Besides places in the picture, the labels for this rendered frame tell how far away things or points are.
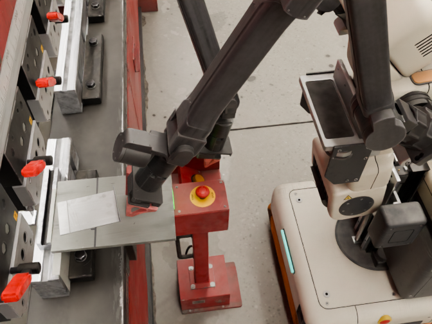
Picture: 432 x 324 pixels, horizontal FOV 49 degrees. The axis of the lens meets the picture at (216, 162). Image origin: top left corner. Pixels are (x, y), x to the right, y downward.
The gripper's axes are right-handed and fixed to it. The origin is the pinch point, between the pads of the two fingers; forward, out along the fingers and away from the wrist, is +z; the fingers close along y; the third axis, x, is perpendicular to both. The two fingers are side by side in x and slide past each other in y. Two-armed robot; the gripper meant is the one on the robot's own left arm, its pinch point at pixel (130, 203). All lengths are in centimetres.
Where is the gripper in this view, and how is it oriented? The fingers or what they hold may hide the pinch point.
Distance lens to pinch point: 105.8
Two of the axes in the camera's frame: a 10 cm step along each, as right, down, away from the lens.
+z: -5.2, 5.7, 6.4
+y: 1.3, 7.9, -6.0
